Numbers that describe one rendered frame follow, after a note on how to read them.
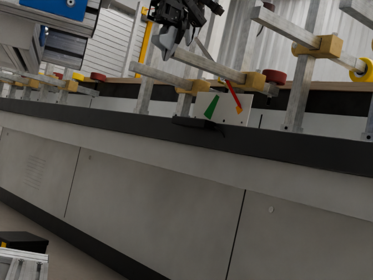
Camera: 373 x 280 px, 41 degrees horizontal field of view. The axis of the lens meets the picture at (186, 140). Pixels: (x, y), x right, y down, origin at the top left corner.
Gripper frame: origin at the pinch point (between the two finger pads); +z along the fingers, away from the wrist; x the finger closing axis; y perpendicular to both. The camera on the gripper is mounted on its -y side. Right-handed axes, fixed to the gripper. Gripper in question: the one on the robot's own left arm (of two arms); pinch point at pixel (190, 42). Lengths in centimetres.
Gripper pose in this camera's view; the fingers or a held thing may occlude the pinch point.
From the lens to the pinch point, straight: 171.3
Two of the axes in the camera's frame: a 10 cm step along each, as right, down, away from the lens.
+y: -8.4, -1.7, 5.2
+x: -5.0, -1.5, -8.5
